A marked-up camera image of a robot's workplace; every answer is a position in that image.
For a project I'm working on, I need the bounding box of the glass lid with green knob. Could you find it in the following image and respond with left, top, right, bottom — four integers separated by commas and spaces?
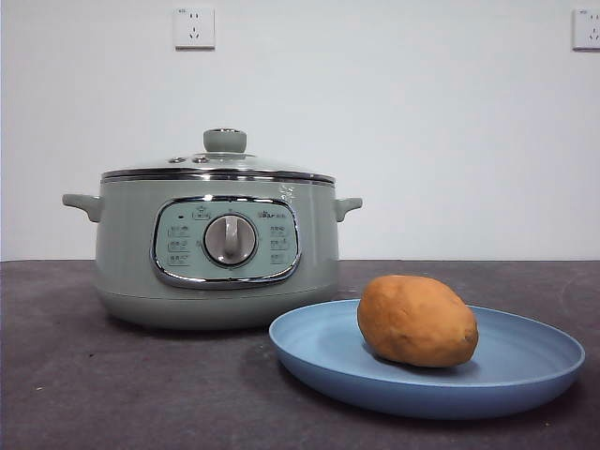
101, 127, 337, 183

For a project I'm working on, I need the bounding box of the orange-brown potato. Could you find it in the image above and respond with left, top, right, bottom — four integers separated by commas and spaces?
356, 274, 480, 368

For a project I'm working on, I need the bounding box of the blue round plate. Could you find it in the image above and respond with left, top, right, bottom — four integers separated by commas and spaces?
268, 298, 587, 421

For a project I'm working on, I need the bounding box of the green electric steamer pot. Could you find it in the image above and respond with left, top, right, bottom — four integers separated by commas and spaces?
61, 176, 364, 332

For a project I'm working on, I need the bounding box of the white wall socket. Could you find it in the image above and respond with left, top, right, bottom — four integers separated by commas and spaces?
174, 6, 217, 51
571, 7, 600, 52

